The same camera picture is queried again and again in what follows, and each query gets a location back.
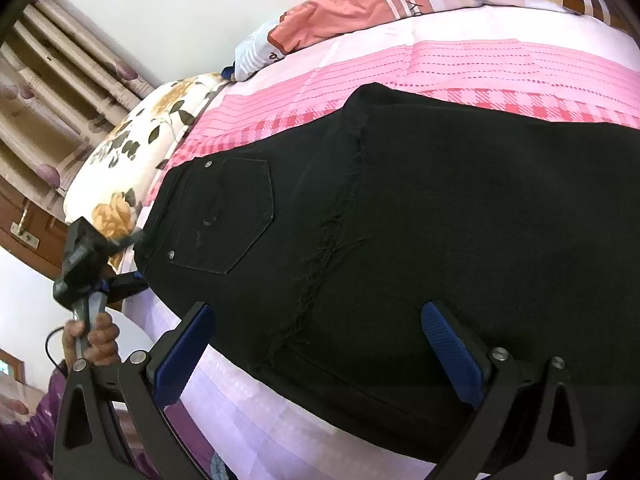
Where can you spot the white floral pillow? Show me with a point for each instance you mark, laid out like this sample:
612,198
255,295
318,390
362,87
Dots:
150,125

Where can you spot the orange plaid folded quilt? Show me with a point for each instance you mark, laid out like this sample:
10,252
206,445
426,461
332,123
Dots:
350,5

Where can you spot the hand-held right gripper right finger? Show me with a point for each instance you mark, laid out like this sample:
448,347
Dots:
452,355

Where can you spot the beige striped curtain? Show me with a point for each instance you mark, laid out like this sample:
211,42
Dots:
50,110

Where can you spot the small white fixture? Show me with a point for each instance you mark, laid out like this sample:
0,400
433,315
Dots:
25,235

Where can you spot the brown wooden cabinet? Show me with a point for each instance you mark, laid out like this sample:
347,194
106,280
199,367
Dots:
42,215

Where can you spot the person's purple clothing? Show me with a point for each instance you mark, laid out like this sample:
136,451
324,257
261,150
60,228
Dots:
30,425

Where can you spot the black pants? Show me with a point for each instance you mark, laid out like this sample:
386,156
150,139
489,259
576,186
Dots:
425,210

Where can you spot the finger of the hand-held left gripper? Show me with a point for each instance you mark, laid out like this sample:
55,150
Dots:
125,286
125,244

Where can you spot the person's left hand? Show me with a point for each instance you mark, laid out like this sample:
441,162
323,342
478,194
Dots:
102,342

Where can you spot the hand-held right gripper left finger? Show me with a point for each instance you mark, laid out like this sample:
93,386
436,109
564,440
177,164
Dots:
185,355

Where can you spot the small blue cloth piece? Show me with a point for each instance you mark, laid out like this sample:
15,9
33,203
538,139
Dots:
229,72

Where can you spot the pink checked bed sheet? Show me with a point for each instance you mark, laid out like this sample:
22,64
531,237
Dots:
450,60

